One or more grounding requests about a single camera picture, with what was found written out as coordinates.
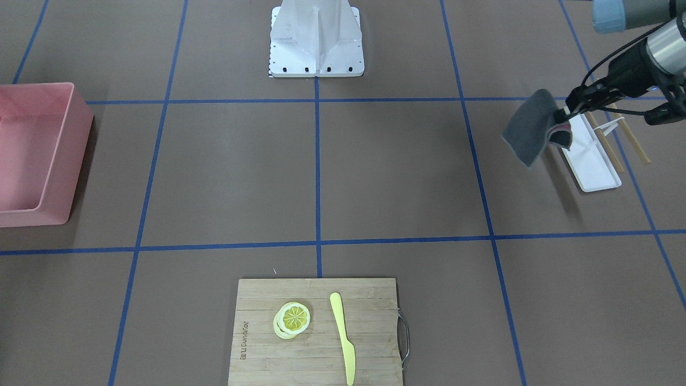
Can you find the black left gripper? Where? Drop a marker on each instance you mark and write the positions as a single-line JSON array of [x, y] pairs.
[[626, 68]]

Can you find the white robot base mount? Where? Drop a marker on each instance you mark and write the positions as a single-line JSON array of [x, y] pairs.
[[311, 39]]

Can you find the wooden rack rod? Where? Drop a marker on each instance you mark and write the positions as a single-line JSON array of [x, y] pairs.
[[632, 139], [608, 145]]

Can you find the yellow plastic knife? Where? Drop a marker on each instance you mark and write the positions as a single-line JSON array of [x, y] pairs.
[[347, 348]]

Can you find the bamboo cutting board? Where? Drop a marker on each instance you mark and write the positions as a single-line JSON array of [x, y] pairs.
[[315, 356]]

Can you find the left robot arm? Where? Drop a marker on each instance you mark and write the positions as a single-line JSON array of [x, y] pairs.
[[665, 39]]

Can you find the pink plastic bin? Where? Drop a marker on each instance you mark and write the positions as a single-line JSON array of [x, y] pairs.
[[44, 133]]

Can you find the grey wiping cloth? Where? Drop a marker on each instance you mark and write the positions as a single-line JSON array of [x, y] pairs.
[[536, 124]]

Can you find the yellow lemon slice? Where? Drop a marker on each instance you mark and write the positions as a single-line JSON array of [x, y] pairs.
[[291, 320]]

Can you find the white rack tray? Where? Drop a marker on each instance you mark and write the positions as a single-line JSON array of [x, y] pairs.
[[589, 161]]

